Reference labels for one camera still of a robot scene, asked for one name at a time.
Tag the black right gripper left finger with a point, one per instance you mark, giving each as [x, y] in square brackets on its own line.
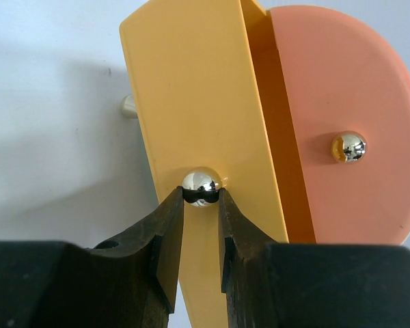
[128, 280]

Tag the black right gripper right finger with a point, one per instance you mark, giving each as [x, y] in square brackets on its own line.
[271, 284]

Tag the orange drawer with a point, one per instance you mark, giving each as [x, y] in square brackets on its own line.
[349, 97]

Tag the yellow drawer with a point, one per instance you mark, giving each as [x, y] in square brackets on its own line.
[210, 94]

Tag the cream cylindrical drawer organizer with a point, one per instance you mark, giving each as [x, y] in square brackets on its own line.
[128, 108]

